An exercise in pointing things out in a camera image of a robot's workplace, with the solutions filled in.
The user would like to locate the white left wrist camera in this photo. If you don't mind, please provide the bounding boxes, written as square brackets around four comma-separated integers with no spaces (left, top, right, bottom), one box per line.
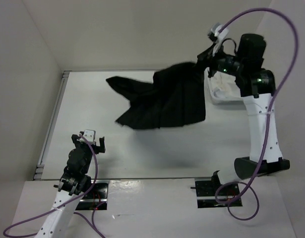
[79,129,96,144]

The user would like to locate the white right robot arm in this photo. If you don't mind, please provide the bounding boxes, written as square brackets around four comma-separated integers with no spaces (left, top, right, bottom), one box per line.
[197,33,290,195]

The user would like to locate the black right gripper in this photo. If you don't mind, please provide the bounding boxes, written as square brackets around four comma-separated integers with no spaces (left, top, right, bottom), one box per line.
[184,39,243,82]

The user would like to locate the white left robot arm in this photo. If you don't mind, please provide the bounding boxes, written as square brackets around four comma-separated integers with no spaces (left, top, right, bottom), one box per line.
[35,130,106,238]

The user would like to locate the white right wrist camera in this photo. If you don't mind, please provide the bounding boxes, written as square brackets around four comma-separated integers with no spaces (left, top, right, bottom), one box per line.
[208,23,229,44]

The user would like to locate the white plastic basket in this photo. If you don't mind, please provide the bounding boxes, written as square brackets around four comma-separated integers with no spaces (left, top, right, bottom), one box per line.
[204,70,243,104]

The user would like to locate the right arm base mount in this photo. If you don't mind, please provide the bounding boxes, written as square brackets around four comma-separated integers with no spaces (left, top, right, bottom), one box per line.
[190,179,243,209]

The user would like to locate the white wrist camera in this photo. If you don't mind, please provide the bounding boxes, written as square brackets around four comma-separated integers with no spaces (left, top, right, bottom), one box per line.
[208,23,229,44]
[79,129,96,144]

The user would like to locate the white crumpled skirt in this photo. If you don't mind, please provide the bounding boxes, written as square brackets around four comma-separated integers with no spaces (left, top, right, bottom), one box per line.
[208,72,241,101]

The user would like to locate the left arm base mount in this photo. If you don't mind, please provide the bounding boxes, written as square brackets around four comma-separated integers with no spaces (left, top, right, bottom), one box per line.
[76,180,109,211]

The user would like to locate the black pleated skirt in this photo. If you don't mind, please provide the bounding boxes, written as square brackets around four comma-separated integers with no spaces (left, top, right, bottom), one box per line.
[106,62,206,130]

